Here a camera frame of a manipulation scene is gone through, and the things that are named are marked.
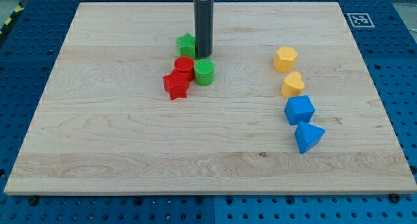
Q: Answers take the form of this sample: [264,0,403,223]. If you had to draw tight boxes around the green star block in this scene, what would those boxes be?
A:
[176,33,195,59]

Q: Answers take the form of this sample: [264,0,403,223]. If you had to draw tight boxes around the blue cube block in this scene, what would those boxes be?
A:
[284,95,315,126]

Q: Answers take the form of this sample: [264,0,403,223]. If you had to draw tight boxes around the white fiducial marker tag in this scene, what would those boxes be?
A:
[347,12,375,28]

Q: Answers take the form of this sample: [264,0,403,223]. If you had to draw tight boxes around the green cylinder block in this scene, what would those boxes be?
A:
[194,59,214,86]

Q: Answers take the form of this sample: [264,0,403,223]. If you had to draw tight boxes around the yellow heart block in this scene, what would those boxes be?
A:
[280,72,305,98]

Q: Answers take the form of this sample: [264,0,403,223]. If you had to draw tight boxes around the red star block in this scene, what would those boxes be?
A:
[163,70,189,100]

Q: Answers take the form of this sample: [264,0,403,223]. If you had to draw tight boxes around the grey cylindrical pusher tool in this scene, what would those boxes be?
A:
[194,0,214,57]

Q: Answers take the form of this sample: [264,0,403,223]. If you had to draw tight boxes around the red cylinder block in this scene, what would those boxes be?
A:
[174,56,194,82]

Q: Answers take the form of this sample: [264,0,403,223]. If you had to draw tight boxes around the yellow hexagon block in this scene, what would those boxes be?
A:
[273,46,298,73]

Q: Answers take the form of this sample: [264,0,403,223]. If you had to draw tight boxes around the wooden board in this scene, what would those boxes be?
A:
[5,2,416,195]

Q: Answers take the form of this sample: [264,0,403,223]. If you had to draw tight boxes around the blue triangle block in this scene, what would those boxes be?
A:
[295,122,326,154]

